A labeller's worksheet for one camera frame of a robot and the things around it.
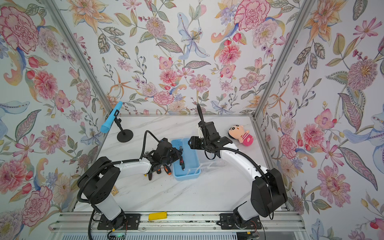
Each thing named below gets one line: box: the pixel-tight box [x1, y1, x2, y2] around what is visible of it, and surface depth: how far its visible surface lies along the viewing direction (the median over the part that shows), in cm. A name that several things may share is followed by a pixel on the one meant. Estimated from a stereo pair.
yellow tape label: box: [148, 211, 168, 221], surface depth 77 cm
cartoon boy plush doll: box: [228, 125, 254, 147], surface depth 105 cm
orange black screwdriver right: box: [163, 164, 172, 176], surface depth 92 cm
